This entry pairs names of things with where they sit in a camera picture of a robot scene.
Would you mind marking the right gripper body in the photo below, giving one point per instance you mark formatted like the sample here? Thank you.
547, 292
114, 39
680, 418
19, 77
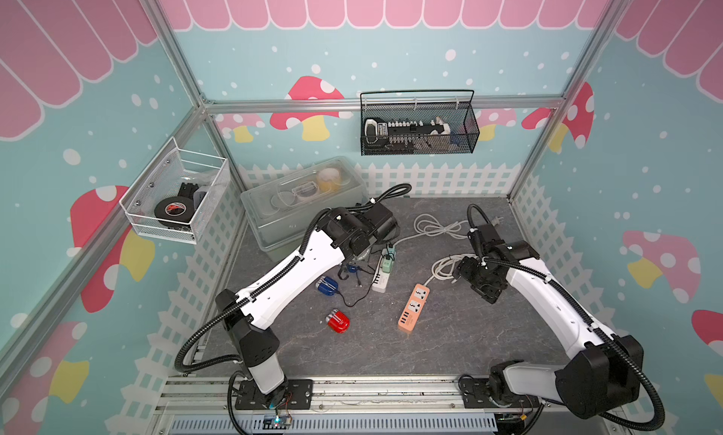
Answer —
476, 277

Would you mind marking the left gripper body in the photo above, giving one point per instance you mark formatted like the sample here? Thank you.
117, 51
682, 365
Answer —
367, 249

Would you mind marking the white power strip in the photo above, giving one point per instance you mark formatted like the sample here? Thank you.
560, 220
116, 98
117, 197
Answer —
380, 280

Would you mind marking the orange power strip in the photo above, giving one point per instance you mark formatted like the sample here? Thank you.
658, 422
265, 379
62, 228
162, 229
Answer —
413, 308

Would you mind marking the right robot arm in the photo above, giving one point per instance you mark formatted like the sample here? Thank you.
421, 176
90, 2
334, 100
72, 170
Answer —
604, 375

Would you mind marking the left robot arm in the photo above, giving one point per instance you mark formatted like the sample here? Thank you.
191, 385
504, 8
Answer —
334, 237

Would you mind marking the clear plastic storage box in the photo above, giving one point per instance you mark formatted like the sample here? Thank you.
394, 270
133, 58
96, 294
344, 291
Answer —
280, 211

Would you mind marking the black socket bit holder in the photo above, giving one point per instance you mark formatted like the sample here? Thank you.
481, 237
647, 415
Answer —
395, 134

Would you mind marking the black tape roll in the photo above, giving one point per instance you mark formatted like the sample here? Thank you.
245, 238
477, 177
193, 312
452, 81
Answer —
175, 212

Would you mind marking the black wire mesh basket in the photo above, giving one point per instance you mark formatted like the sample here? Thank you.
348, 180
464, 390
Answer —
455, 107

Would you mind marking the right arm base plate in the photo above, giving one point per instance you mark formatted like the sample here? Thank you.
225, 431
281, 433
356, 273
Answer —
477, 393

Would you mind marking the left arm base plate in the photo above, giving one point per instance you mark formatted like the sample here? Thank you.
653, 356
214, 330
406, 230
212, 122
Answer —
290, 395

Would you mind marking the white wire wall basket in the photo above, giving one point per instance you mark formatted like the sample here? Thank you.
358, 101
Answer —
204, 178

